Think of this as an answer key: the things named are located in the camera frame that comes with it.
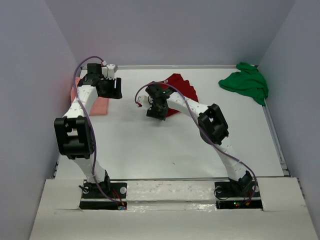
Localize red t shirt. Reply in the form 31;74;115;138
162;73;199;102

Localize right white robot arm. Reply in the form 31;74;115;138
137;82;258;198

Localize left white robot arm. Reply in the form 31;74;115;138
54;61;122;198

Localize pink t shirt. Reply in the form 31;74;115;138
70;76;109;116

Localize green t shirt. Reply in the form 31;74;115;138
218;62;269;107

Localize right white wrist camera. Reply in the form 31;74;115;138
136;95;153;110

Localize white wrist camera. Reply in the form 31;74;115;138
136;95;153;110
101;60;118;80

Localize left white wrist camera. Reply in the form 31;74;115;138
101;60;118;80

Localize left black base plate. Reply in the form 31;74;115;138
78;181;128;211

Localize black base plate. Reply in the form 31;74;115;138
78;181;128;211
213;181;263;210

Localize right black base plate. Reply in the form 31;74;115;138
213;181;263;210

